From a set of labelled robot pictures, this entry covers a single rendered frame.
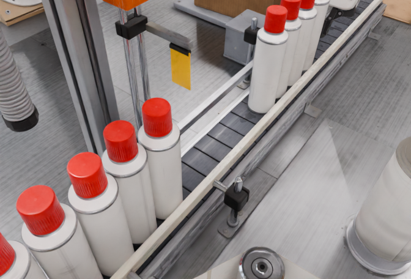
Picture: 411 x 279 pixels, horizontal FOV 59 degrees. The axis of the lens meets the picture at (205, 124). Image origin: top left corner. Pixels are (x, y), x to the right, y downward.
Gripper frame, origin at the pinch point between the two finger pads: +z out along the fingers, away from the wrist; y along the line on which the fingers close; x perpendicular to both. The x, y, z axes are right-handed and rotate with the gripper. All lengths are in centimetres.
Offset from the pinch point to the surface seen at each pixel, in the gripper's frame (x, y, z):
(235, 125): -27.7, -1.1, 16.9
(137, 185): -58, 2, 13
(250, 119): -24.6, 0.1, 15.8
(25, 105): -64, -9, 6
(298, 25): -21.5, 1.8, -2.7
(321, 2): -11.6, 1.2, -6.3
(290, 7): -23.7, 0.2, -5.4
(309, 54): -7.5, 1.6, 4.6
